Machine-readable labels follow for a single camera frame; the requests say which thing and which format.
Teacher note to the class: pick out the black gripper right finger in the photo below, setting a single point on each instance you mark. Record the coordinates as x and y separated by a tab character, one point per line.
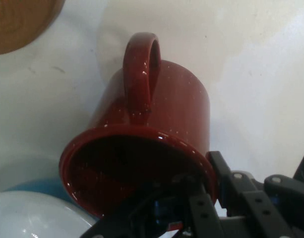
256	205

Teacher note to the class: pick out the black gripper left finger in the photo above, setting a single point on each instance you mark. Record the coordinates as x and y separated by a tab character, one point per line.
203	213

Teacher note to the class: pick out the red ceramic mug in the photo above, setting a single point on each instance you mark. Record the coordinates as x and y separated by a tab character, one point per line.
161	99

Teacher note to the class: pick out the blue and white bowl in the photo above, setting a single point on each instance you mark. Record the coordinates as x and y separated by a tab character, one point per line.
30	215

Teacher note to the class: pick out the brown wooden mug tree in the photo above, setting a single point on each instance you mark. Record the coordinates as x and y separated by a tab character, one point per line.
20	22

